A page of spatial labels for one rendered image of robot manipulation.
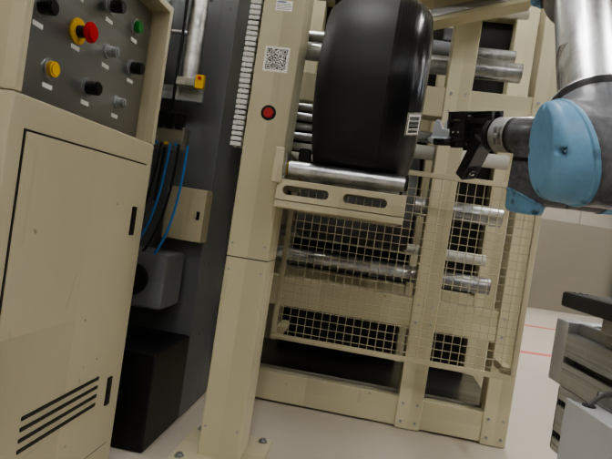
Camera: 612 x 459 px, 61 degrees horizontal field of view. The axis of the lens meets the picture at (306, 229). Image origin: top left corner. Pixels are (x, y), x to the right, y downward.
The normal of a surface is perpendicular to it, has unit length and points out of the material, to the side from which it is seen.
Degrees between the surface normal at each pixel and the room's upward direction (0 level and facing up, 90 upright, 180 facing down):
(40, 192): 90
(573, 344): 90
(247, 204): 90
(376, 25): 66
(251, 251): 90
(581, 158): 107
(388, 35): 71
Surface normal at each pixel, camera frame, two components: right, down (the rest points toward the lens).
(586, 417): -0.99, -0.14
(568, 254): 0.02, 0.02
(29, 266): 0.98, 0.15
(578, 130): -0.23, -0.24
